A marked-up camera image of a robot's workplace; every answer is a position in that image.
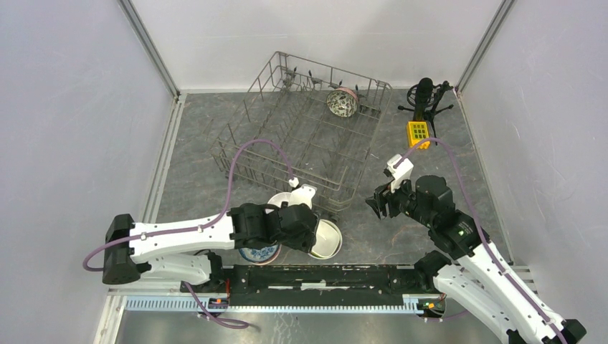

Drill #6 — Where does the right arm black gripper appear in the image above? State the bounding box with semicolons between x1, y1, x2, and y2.
364;172;434;228

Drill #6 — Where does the green and white bowl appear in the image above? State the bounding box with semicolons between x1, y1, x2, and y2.
313;220;342;257

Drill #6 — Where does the floral brown patterned bowl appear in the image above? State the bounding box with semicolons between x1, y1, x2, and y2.
326;87;359;118

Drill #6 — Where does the grey wire dish rack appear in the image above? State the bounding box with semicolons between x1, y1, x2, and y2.
211;52;393;219

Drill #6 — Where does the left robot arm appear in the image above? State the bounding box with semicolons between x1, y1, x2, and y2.
102;203;320;292

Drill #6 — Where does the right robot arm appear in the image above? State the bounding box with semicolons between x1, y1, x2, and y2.
365;176;587;343

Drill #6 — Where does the blue floral bowl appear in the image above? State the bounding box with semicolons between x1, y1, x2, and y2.
238;244;280;264

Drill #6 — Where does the yellow block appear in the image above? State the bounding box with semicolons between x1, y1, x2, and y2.
406;121;429;148

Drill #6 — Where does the black microphone on tripod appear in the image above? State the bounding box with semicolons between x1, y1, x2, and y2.
397;77;454;138

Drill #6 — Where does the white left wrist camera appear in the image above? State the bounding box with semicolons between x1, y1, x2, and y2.
288;177;317;209

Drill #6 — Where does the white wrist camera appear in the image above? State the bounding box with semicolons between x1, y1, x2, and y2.
288;177;317;209
386;154;414;193

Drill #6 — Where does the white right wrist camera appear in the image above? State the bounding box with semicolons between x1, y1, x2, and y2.
386;154;414;193

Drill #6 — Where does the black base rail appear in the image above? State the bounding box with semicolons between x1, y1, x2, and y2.
191;264;439;307

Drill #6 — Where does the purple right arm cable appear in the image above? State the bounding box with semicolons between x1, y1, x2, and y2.
394;138;571;344

